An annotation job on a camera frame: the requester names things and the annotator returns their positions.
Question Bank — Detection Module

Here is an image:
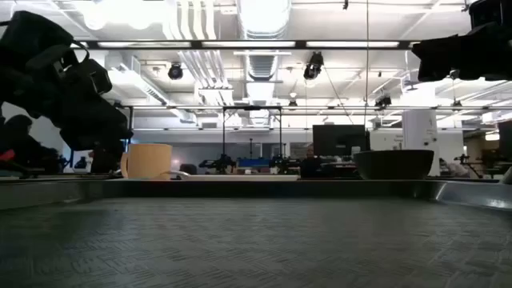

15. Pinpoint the black ceiling camera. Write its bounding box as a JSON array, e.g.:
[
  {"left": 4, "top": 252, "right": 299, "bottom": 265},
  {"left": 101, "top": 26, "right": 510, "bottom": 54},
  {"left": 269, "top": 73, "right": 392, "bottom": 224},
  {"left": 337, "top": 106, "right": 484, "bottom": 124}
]
[
  {"left": 167, "top": 62, "right": 185, "bottom": 81},
  {"left": 374, "top": 94, "right": 393, "bottom": 110},
  {"left": 302, "top": 50, "right": 325, "bottom": 81}
]

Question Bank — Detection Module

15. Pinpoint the white shallow plate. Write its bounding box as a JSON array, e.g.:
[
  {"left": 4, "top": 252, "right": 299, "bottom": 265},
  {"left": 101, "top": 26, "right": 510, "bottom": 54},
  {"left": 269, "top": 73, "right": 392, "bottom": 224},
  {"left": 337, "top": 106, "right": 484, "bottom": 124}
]
[{"left": 158, "top": 170, "right": 301, "bottom": 182}]

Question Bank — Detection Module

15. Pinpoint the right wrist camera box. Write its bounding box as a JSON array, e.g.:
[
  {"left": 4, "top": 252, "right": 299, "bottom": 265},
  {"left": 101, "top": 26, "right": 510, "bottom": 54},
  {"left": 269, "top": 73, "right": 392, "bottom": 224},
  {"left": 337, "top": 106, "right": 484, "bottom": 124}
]
[{"left": 468, "top": 0, "right": 512, "bottom": 29}]

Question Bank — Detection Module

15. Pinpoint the white round pillar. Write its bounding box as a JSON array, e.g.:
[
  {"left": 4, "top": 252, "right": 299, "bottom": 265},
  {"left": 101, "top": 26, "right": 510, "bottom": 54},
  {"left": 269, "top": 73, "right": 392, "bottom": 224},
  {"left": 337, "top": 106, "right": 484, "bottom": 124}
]
[{"left": 401, "top": 108, "right": 441, "bottom": 178}]

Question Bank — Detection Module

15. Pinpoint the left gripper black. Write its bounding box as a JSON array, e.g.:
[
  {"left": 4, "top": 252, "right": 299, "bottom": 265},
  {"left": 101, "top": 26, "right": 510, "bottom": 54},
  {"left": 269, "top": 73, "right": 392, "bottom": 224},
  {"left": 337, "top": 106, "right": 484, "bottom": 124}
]
[{"left": 51, "top": 86, "right": 134, "bottom": 174}]

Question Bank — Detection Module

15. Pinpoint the beige ceramic mug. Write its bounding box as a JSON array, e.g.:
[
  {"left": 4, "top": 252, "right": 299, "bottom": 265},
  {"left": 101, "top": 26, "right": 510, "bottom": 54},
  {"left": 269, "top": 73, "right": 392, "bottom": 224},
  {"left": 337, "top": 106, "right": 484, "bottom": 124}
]
[{"left": 120, "top": 142, "right": 174, "bottom": 180}]

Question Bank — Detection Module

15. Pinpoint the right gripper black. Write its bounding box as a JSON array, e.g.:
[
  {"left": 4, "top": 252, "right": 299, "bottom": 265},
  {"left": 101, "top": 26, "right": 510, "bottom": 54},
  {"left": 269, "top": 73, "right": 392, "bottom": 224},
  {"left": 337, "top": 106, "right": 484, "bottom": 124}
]
[{"left": 411, "top": 22, "right": 512, "bottom": 83}]

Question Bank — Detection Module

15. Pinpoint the black background frame stand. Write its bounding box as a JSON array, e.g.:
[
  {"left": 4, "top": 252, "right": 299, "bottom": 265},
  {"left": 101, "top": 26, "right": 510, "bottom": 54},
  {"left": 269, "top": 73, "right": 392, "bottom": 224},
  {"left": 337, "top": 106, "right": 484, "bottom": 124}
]
[{"left": 221, "top": 105, "right": 283, "bottom": 169}]

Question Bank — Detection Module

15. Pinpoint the person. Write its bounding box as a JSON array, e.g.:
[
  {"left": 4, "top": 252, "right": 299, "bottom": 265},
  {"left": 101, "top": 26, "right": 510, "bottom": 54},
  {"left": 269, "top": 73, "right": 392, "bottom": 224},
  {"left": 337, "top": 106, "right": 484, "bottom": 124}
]
[
  {"left": 0, "top": 114, "right": 62, "bottom": 175},
  {"left": 299, "top": 146, "right": 322, "bottom": 178}
]

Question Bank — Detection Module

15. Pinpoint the black monitor at room edge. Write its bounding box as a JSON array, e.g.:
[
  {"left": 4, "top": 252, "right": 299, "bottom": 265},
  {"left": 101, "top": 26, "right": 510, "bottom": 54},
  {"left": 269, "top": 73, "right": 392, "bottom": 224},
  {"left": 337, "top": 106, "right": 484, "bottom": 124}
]
[{"left": 498, "top": 119, "right": 512, "bottom": 159}]

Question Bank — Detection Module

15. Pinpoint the dark grey bowl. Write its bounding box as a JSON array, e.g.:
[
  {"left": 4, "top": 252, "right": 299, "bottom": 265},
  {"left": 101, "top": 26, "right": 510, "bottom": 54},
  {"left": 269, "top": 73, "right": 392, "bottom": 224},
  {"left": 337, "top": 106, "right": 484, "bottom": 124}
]
[{"left": 353, "top": 149, "right": 435, "bottom": 181}]

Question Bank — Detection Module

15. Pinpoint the large black monitor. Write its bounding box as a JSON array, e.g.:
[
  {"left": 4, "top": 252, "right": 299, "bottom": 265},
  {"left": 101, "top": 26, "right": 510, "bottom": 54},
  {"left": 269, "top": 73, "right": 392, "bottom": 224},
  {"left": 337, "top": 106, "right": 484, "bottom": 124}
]
[{"left": 312, "top": 124, "right": 371, "bottom": 158}]

